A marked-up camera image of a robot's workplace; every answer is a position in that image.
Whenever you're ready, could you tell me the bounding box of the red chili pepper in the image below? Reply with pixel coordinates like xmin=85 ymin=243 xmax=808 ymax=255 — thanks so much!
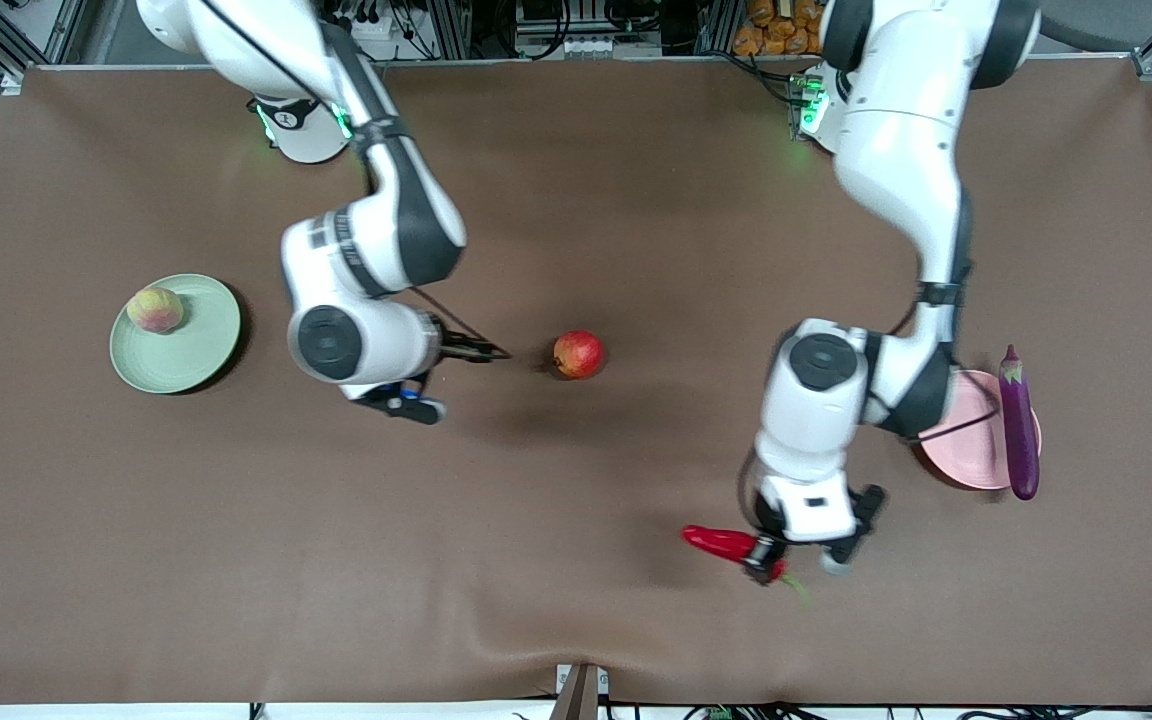
xmin=680 ymin=524 xmax=809 ymax=603

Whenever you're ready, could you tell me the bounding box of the purple eggplant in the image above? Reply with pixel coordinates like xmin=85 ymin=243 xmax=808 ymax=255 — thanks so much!
xmin=997 ymin=344 xmax=1042 ymax=502

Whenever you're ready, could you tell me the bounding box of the peach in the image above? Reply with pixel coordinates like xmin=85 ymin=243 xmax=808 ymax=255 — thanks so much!
xmin=126 ymin=286 xmax=186 ymax=335

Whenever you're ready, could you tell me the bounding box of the pink round plate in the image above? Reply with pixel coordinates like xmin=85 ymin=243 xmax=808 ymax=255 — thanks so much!
xmin=914 ymin=369 xmax=1043 ymax=492

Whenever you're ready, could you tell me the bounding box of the pale green round plate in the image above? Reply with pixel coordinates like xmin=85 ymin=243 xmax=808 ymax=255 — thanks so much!
xmin=109 ymin=273 xmax=242 ymax=395

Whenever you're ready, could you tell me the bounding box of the brown table cloth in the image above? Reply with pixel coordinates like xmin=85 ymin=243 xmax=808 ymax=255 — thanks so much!
xmin=0 ymin=58 xmax=1152 ymax=706

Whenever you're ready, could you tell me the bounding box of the white power strip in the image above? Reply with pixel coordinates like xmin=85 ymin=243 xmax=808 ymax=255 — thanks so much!
xmin=336 ymin=0 xmax=407 ymax=43

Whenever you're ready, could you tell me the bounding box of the bag of orange snacks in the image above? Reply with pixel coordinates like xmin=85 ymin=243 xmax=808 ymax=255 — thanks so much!
xmin=733 ymin=0 xmax=829 ymax=57

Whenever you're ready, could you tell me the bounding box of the grey rounded object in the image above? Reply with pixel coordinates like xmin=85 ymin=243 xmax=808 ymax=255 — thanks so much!
xmin=1039 ymin=0 xmax=1152 ymax=53

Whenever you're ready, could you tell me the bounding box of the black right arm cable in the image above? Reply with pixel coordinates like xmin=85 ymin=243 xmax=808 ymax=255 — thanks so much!
xmin=408 ymin=285 xmax=499 ymax=353

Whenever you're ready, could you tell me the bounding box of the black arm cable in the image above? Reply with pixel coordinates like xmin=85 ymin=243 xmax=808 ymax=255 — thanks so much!
xmin=912 ymin=400 xmax=1004 ymax=449
xmin=408 ymin=285 xmax=499 ymax=353

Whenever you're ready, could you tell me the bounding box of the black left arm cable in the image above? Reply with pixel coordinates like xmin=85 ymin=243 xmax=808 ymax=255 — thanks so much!
xmin=912 ymin=400 xmax=1004 ymax=449

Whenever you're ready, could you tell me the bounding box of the metal table edge bracket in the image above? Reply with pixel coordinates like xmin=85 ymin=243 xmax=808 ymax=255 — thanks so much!
xmin=554 ymin=663 xmax=610 ymax=720

